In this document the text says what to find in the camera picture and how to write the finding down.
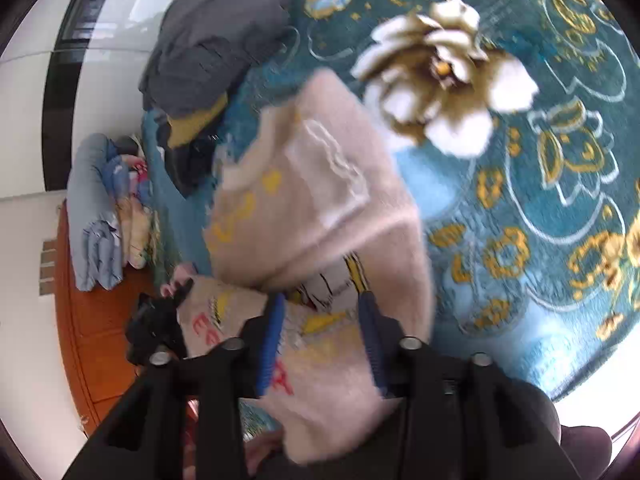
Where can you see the white wardrobe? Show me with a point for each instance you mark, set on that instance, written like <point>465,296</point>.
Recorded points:
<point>110,85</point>

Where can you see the black cushion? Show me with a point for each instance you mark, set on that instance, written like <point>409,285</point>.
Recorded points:
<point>127,146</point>

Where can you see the grey-blue folded quilt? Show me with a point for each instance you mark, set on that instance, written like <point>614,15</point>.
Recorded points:
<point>92,200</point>

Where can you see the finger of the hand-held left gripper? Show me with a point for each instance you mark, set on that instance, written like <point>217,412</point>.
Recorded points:
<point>182,291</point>

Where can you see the teal floral blanket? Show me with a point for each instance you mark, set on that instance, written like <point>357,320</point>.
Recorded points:
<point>525,185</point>

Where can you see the wall switch panel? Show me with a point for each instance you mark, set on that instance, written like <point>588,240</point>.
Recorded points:
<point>48,267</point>

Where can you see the beige fuzzy sweater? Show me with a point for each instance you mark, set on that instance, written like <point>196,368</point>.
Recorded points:
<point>310,230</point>

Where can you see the dark grey garment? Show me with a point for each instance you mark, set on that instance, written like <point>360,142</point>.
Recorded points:
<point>210,45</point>

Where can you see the black garment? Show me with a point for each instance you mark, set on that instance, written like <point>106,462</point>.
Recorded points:
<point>192,165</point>

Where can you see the wooden headboard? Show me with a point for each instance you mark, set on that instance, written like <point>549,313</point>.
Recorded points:
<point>100,340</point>

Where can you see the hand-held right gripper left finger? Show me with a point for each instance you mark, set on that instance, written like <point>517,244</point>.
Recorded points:
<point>270,340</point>

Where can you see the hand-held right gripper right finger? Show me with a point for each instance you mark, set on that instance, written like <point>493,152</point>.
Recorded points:
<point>372,340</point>

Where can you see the floral folded quilt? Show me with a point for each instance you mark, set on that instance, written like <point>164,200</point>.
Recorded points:
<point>135,225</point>

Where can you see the mustard yellow garment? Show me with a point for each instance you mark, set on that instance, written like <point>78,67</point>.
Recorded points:
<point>192,120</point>

